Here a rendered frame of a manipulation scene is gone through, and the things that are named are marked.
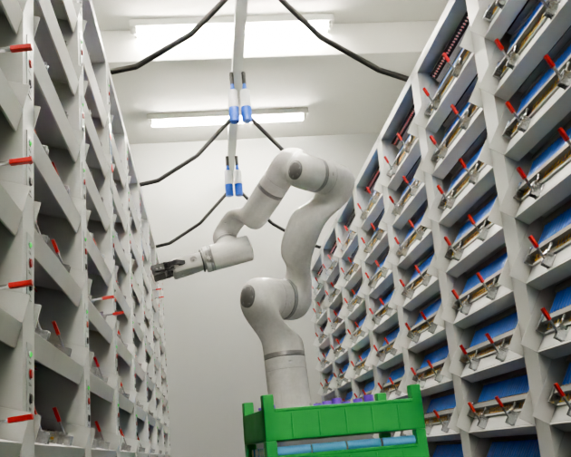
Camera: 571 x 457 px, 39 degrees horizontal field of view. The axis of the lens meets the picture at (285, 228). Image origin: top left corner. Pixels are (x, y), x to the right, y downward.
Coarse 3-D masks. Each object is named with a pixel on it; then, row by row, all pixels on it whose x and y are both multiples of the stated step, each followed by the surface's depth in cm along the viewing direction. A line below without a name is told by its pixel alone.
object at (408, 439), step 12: (312, 444) 142; (324, 444) 143; (336, 444) 143; (348, 444) 143; (360, 444) 144; (372, 444) 144; (384, 444) 145; (396, 444) 146; (252, 456) 155; (264, 456) 146
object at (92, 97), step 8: (88, 56) 254; (88, 64) 256; (88, 72) 258; (88, 80) 261; (88, 88) 275; (96, 88) 273; (88, 96) 282; (96, 96) 276; (88, 104) 289; (96, 104) 279; (104, 104) 301; (96, 112) 294; (104, 112) 293; (104, 120) 296
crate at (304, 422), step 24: (264, 408) 141; (288, 408) 142; (312, 408) 143; (336, 408) 144; (360, 408) 145; (384, 408) 146; (408, 408) 147; (264, 432) 141; (288, 432) 141; (312, 432) 142; (336, 432) 143; (360, 432) 144; (384, 432) 152
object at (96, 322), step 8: (88, 280) 222; (88, 288) 221; (88, 296) 220; (88, 304) 223; (88, 312) 225; (96, 312) 238; (96, 320) 241; (104, 320) 255; (112, 320) 279; (96, 328) 245; (104, 328) 259; (112, 328) 278; (104, 336) 262
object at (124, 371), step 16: (128, 224) 362; (128, 240) 359; (128, 272) 355; (128, 288) 353; (128, 320) 349; (128, 336) 347; (128, 368) 344; (128, 384) 342; (128, 416) 338; (128, 432) 337
